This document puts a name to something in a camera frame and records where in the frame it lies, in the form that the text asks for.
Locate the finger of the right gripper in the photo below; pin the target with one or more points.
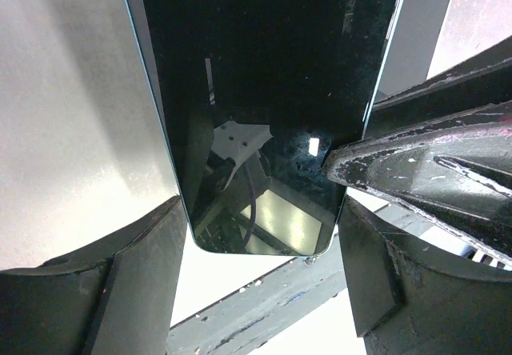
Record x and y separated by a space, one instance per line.
478 81
454 171

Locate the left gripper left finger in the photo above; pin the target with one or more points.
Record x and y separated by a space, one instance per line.
113 296

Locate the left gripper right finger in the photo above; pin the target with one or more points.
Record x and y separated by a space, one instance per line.
410 297

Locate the green smartphone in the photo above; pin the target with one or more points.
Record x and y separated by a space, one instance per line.
253 95

